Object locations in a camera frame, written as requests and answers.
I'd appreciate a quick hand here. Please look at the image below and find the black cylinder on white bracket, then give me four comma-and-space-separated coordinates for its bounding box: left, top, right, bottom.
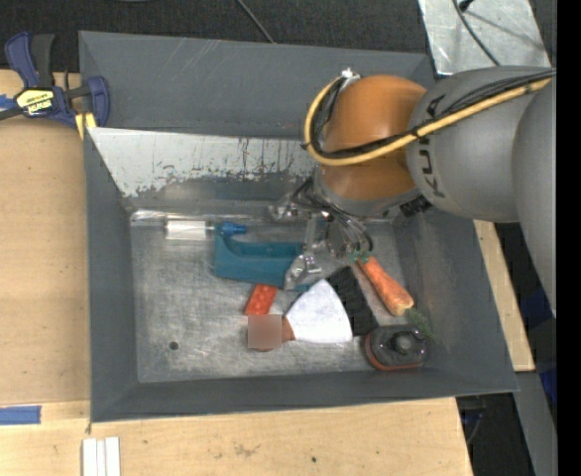
398, 194, 434, 219

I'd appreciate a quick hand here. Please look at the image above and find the pale wood flat board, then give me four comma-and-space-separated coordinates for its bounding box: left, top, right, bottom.
0, 116, 93, 407

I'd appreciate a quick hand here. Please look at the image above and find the red toy brick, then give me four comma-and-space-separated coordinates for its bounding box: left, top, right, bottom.
243, 284, 280, 317

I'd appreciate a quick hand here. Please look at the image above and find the black brush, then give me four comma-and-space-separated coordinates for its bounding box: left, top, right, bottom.
326, 265, 381, 339

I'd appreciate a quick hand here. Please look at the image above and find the white triangular cloth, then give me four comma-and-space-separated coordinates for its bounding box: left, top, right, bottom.
285, 279, 355, 345

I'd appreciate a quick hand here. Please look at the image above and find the blue plastic hand tool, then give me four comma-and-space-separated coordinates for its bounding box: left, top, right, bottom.
212, 220, 305, 288

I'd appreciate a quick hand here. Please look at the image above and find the grey metal bin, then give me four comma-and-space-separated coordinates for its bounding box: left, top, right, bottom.
77, 30, 521, 423

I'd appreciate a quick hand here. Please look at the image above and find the clear plastic tube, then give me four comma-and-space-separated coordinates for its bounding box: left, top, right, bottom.
163, 218, 216, 242

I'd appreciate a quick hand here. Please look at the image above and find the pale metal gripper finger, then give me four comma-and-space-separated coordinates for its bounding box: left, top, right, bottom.
284, 254, 322, 293

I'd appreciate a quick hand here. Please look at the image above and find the black and orange round tool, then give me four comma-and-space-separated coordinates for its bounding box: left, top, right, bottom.
363, 325, 429, 373

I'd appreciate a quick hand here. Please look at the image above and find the orange toy carrot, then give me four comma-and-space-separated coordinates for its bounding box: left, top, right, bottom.
353, 255, 439, 342

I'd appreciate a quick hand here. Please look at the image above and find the red-brown small block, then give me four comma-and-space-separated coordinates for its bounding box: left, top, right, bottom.
246, 313, 297, 353

